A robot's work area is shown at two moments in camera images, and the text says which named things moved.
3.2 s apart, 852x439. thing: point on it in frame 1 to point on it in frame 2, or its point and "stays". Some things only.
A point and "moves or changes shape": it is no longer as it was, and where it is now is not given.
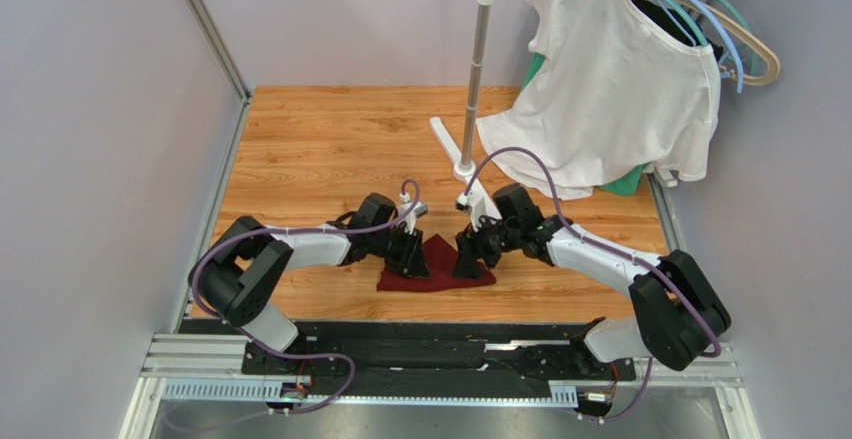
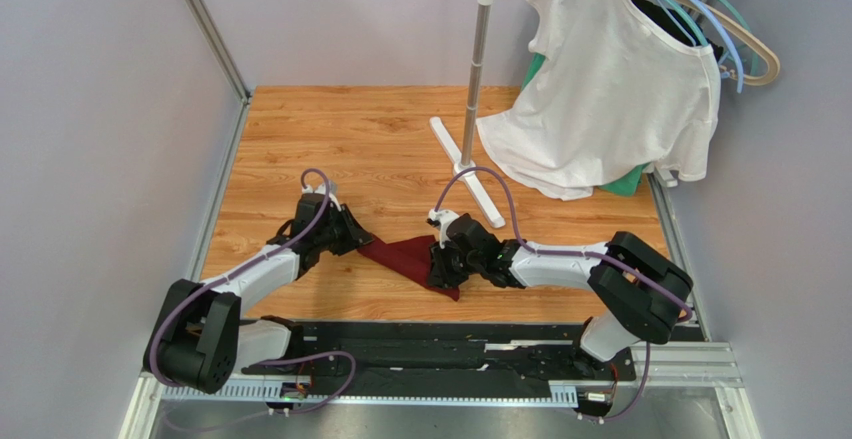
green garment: x=623 y=187 stays
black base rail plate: x=424 y=353 stays
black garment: x=658 y=15 stays
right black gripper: x=477 y=246 to x=450 y=265
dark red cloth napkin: x=440 y=258 moves or changes shape
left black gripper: x=410 y=260 to x=355 y=235
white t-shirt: x=615 y=92 stays
